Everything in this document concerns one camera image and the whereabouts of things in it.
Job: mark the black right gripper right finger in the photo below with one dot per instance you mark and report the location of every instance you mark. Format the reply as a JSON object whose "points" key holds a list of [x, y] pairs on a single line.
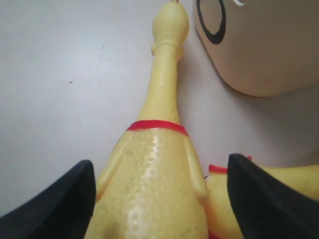
{"points": [[267, 208]]}

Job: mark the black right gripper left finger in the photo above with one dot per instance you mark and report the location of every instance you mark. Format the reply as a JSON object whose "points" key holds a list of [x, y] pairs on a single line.
{"points": [[61, 211]]}

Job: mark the yellow rubber chicken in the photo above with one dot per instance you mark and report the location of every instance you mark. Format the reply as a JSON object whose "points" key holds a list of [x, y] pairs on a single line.
{"points": [[221, 219], [153, 186]]}

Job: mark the white bin marked O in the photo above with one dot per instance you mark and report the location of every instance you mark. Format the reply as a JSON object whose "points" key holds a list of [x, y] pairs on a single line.
{"points": [[261, 48]]}

